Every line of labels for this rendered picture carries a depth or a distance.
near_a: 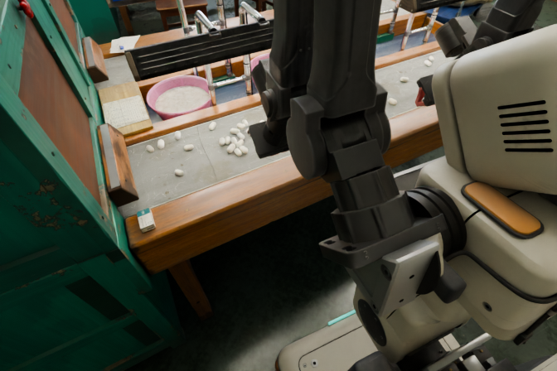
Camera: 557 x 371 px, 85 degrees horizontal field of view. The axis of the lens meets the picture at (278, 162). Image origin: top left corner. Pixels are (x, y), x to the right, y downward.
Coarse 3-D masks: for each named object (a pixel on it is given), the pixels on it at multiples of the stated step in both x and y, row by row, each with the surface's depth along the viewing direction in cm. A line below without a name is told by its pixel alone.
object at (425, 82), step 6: (420, 78) 72; (426, 78) 72; (432, 78) 72; (420, 84) 72; (426, 84) 72; (426, 90) 71; (432, 90) 72; (426, 96) 71; (432, 96) 71; (432, 102) 71
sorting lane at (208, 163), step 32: (416, 64) 145; (416, 96) 127; (192, 128) 113; (224, 128) 113; (160, 160) 102; (192, 160) 102; (224, 160) 102; (256, 160) 102; (160, 192) 93; (192, 192) 93
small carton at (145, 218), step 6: (144, 210) 83; (150, 210) 84; (138, 216) 82; (144, 216) 82; (150, 216) 82; (138, 222) 81; (144, 222) 81; (150, 222) 81; (144, 228) 80; (150, 228) 81
